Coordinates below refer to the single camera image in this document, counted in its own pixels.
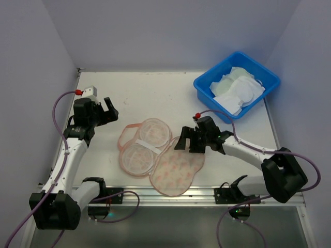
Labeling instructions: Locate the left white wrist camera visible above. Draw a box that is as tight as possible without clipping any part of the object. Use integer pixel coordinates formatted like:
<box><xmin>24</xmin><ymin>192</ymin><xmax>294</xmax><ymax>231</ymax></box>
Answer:
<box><xmin>81</xmin><ymin>86</ymin><xmax>100</xmax><ymax>104</ymax></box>

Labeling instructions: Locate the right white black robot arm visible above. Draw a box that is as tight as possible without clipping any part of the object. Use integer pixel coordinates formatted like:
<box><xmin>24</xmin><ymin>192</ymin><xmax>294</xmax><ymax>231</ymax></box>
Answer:
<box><xmin>175</xmin><ymin>116</ymin><xmax>308</xmax><ymax>203</ymax></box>

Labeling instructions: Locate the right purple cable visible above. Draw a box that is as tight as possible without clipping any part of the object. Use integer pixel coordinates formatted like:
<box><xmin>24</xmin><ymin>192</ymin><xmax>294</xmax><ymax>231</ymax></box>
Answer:
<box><xmin>192</xmin><ymin>110</ymin><xmax>322</xmax><ymax>192</ymax></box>

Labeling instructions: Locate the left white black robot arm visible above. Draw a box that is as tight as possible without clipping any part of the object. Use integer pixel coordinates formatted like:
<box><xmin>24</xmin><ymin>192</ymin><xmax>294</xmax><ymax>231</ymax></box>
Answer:
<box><xmin>29</xmin><ymin>97</ymin><xmax>118</xmax><ymax>230</ymax></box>

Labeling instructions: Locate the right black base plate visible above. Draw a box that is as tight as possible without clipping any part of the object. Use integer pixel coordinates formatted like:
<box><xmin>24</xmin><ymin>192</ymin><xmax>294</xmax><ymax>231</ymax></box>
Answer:
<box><xmin>214</xmin><ymin>175</ymin><xmax>260</xmax><ymax>204</ymax></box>

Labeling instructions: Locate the aluminium mounting rail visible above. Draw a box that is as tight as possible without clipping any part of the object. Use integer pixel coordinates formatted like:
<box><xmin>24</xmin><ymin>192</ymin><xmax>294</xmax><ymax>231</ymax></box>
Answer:
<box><xmin>33</xmin><ymin>184</ymin><xmax>306</xmax><ymax>207</ymax></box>

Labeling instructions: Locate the floral peach laundry bag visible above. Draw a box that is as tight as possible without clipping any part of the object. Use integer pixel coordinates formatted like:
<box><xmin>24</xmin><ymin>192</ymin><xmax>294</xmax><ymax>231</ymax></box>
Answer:
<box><xmin>117</xmin><ymin>118</ymin><xmax>205</xmax><ymax>197</ymax></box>

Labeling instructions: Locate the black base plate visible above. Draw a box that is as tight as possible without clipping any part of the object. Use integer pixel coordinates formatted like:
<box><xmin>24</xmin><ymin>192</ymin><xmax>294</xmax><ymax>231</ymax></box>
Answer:
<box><xmin>90</xmin><ymin>187</ymin><xmax>124</xmax><ymax>205</ymax></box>
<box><xmin>214</xmin><ymin>175</ymin><xmax>260</xmax><ymax>204</ymax></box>

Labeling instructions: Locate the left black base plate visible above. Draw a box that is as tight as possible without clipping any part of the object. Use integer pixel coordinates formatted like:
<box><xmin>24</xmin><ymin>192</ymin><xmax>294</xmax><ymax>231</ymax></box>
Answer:
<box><xmin>90</xmin><ymin>187</ymin><xmax>124</xmax><ymax>205</ymax></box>

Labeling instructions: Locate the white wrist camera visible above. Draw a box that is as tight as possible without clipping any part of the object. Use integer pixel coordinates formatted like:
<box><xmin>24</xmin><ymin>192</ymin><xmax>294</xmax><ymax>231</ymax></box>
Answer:
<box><xmin>81</xmin><ymin>86</ymin><xmax>100</xmax><ymax>104</ymax></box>
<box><xmin>193</xmin><ymin>113</ymin><xmax>205</xmax><ymax>125</ymax></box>

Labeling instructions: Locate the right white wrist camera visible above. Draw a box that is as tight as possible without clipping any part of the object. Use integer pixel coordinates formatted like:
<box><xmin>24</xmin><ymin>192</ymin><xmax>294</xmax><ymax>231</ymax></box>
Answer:
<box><xmin>193</xmin><ymin>113</ymin><xmax>205</xmax><ymax>125</ymax></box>

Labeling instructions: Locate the blue plastic bin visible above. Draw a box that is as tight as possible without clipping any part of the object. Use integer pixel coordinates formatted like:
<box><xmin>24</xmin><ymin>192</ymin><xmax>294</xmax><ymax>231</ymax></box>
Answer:
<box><xmin>193</xmin><ymin>52</ymin><xmax>280</xmax><ymax>123</ymax></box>

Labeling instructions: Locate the white pale green bra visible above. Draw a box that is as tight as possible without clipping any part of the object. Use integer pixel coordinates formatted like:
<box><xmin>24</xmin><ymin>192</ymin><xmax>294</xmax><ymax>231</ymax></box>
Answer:
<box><xmin>209</xmin><ymin>67</ymin><xmax>265</xmax><ymax>115</ymax></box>

